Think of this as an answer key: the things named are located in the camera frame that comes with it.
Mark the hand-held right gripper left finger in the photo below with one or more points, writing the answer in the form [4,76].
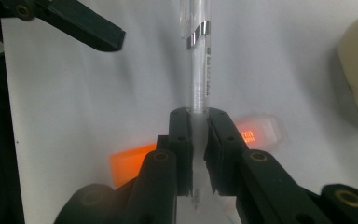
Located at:
[181,149]

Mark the white table sheet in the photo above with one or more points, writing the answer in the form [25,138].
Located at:
[74,109]

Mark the clear plastic pen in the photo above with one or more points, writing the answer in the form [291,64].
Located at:
[199,77]

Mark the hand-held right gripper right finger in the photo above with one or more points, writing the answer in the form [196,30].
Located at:
[227,149]

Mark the orange highlighter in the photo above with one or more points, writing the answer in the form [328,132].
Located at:
[130,161]

